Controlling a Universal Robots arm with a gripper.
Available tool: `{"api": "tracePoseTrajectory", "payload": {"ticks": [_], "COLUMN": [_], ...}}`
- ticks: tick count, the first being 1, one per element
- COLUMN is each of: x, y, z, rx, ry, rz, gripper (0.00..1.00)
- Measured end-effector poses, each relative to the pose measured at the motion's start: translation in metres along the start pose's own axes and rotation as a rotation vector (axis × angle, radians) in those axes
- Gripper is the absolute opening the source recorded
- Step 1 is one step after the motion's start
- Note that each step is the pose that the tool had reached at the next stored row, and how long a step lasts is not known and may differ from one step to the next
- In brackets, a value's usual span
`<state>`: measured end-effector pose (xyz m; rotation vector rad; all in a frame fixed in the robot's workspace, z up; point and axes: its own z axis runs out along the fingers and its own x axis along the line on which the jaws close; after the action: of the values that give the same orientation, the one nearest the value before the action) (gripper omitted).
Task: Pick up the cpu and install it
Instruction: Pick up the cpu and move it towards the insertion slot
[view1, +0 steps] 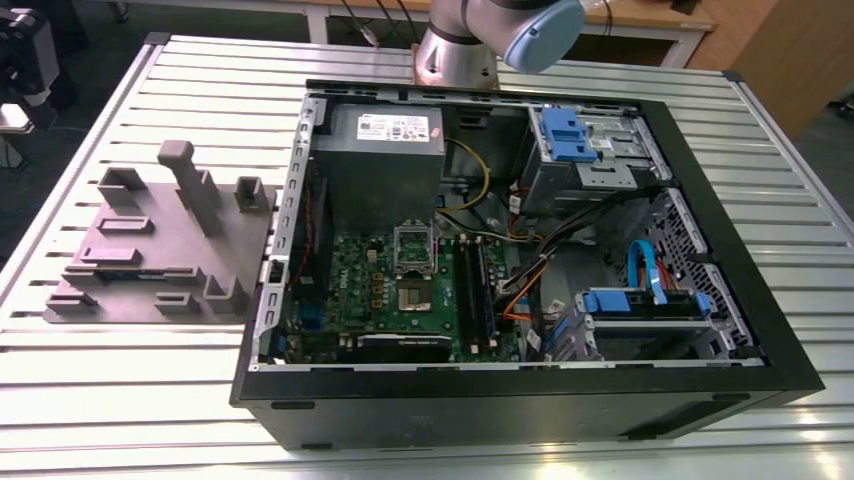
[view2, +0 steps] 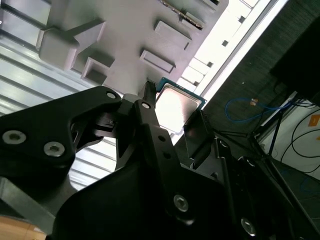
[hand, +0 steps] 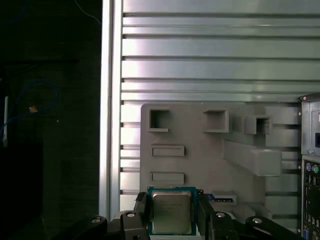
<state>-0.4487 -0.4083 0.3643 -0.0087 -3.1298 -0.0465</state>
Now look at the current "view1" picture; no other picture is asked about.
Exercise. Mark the CPU socket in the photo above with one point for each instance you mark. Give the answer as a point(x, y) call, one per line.
point(420, 296)

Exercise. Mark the grey parts rack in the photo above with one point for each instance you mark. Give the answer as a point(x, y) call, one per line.
point(167, 240)

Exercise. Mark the RAM stick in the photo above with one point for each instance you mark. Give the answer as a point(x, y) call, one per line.
point(133, 275)

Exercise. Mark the grey power supply unit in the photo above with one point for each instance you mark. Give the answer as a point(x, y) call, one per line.
point(380, 180)

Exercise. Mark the blue board connector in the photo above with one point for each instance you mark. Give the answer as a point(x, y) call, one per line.
point(309, 316)

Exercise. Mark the green motherboard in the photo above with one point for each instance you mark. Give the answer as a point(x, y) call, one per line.
point(360, 320)

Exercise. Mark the black RAM slot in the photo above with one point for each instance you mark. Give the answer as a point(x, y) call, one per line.
point(464, 290)
point(492, 295)
point(471, 295)
point(484, 290)

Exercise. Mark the black graphics card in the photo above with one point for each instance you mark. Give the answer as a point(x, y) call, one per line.
point(400, 347)

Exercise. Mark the silver drive cage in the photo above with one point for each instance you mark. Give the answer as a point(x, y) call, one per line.
point(600, 175)

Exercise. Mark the black open PC case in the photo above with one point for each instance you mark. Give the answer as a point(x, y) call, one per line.
point(467, 410)

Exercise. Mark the hard disk in blue carrier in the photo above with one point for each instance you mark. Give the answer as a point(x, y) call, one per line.
point(610, 302)

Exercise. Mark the perforated metal disk bay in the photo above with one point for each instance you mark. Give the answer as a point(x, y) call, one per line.
point(654, 332)

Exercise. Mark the brown wooden cabinet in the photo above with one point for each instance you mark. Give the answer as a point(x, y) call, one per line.
point(787, 60)

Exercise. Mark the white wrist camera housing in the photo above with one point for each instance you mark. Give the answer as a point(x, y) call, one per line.
point(14, 119)

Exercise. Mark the blue plastic drive bracket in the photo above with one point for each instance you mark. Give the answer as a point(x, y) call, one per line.
point(567, 135)

